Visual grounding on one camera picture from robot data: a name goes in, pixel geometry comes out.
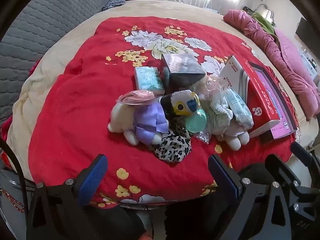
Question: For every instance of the white cabinet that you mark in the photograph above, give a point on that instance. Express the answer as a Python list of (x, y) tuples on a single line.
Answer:
[(311, 65)]

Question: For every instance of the blue patterned cloth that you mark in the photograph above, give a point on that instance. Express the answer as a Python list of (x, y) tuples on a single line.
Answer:
[(113, 3)]

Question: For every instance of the cream teddy bear purple dress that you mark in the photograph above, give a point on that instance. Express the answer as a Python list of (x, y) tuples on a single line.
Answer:
[(122, 120)]

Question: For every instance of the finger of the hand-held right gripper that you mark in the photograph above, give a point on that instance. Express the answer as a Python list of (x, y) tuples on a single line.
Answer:
[(282, 173), (308, 160)]

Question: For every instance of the pink quilt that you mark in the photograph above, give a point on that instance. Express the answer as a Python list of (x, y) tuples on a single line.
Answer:
[(262, 40)]

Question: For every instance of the green white tissue pack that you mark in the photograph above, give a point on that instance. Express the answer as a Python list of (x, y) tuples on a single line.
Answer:
[(240, 112), (147, 78)]

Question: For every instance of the pale pink cloth clear bag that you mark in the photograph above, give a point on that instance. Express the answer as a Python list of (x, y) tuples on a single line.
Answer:
[(212, 87)]

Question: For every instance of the beige bed sheet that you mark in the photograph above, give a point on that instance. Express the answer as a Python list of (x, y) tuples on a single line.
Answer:
[(75, 25)]

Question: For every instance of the black wall television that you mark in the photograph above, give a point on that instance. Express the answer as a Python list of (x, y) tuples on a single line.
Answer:
[(310, 35)]

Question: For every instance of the grey quilted sofa cover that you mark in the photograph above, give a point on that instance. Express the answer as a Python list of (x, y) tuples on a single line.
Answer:
[(37, 30)]

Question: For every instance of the red floral blanket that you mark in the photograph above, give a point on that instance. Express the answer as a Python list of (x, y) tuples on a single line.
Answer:
[(75, 105)]

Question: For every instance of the white curved metal frame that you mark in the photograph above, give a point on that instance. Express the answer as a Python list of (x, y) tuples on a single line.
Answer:
[(268, 11)]

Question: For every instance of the leopard print cloth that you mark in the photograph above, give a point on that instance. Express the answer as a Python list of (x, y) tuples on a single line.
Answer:
[(172, 147)]

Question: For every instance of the white box red print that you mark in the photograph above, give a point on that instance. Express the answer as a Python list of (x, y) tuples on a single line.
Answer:
[(232, 70)]

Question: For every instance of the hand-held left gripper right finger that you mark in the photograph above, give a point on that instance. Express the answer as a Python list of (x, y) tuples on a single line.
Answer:
[(221, 175)]

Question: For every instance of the red box lid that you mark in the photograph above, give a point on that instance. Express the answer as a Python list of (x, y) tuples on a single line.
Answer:
[(260, 97)]

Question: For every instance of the pink book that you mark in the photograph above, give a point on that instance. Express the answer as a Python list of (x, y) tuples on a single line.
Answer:
[(273, 95)]

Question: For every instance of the green cloth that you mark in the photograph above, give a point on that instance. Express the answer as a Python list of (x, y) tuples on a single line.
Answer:
[(262, 20)]

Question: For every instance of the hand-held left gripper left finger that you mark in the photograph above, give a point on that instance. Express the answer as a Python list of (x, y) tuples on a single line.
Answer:
[(92, 180)]

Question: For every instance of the dark cardboard box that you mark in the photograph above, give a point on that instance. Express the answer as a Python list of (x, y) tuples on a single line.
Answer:
[(185, 80)]

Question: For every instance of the grey plastic container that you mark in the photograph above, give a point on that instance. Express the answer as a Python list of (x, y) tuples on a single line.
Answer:
[(15, 182)]

